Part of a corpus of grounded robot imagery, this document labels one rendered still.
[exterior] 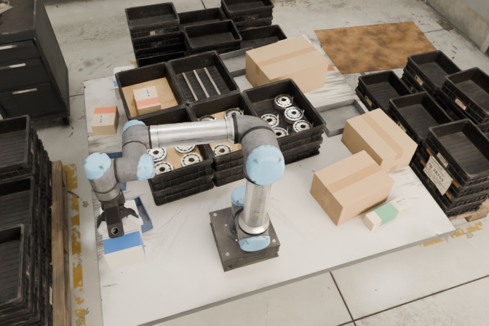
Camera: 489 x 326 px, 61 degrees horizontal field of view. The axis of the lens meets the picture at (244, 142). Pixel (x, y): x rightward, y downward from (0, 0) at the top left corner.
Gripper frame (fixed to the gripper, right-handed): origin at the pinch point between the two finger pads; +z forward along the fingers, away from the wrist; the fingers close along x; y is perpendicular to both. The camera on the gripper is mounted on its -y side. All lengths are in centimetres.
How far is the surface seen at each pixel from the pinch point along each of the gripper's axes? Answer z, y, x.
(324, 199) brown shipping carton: 34, 12, -88
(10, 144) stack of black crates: 61, 121, 66
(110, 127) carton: 35, 90, 3
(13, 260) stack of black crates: 62, 40, 60
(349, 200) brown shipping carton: 26, 3, -94
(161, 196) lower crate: 34, 36, -15
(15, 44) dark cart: 29, 178, 54
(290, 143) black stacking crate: 24, 42, -81
